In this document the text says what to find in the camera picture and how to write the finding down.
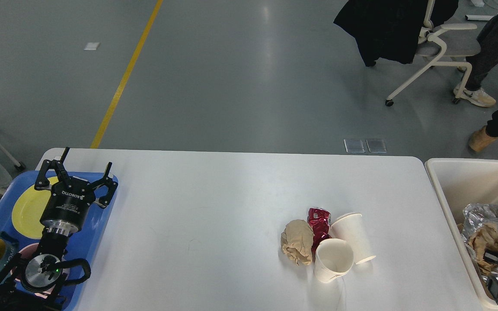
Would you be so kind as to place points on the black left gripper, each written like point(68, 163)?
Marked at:
point(67, 207)

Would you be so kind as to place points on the foil bag with paper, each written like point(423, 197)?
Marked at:
point(480, 234)

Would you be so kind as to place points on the yellow plastic plate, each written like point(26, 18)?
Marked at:
point(27, 208)

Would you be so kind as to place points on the white paper cup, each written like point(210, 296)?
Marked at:
point(350, 228)
point(334, 259)

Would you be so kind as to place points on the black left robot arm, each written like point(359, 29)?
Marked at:
point(16, 294)

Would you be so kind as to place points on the blue plastic tray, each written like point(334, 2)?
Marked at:
point(83, 244)

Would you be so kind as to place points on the white plastic bin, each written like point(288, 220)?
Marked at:
point(457, 183)

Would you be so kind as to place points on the seated person foot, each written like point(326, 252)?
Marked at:
point(497, 125)

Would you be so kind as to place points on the right floor socket plate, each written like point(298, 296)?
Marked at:
point(376, 145)

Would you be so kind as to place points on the floor socket plate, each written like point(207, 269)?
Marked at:
point(354, 146)
point(376, 145)

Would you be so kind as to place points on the left floor socket plate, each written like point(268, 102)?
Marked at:
point(354, 146)

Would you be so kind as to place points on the crushed red can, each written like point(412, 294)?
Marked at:
point(319, 221)

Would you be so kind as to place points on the crumpled brown paper ball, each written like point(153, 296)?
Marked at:
point(297, 241)

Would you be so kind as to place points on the white office chair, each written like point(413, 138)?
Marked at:
point(443, 46)

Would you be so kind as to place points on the black jacket on chair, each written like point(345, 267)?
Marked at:
point(387, 29)

